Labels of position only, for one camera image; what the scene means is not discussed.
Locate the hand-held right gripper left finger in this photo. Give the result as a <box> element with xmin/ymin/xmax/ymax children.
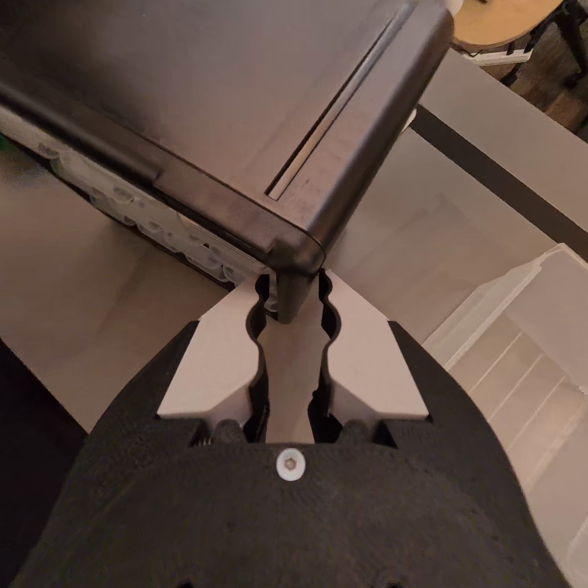
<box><xmin>156</xmin><ymin>274</ymin><xmax>271</xmax><ymax>444</ymax></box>

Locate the black drawer cabinet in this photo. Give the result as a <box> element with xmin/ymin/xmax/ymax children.
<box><xmin>0</xmin><ymin>0</ymin><xmax>455</xmax><ymax>324</ymax></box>

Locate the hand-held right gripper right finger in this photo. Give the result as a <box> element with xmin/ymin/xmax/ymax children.
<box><xmin>311</xmin><ymin>268</ymin><xmax>432</xmax><ymax>444</ymax></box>

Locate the white stand base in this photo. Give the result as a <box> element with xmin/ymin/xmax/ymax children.
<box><xmin>464</xmin><ymin>43</ymin><xmax>533</xmax><ymax>65</ymax></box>

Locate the person's black clothing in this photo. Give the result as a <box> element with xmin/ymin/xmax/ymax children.
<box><xmin>0</xmin><ymin>337</ymin><xmax>90</xmax><ymax>588</ymax></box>

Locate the large clear plastic drawer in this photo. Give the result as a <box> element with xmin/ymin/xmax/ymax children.
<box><xmin>422</xmin><ymin>243</ymin><xmax>588</xmax><ymax>588</ymax></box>

